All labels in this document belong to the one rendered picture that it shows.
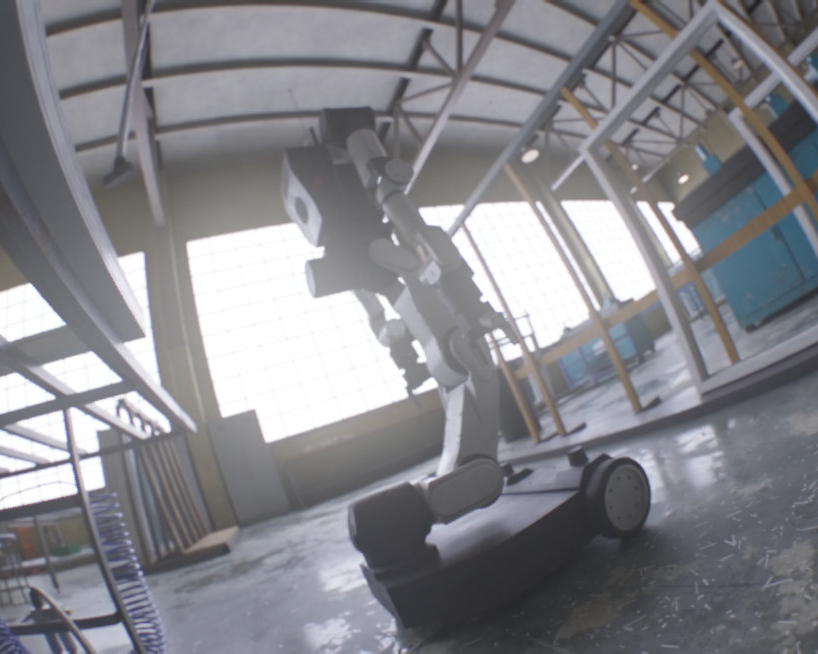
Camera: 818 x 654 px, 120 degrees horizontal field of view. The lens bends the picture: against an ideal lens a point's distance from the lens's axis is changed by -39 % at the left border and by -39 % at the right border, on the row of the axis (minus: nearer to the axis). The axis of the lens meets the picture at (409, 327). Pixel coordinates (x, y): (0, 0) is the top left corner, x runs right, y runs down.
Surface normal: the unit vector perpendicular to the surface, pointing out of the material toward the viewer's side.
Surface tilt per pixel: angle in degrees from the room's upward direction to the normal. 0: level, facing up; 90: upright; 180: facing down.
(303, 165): 90
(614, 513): 90
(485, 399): 115
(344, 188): 101
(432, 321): 90
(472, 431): 90
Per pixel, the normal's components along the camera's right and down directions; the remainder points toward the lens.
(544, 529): 0.31, -0.40
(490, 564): 0.04, -0.31
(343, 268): 0.43, -0.01
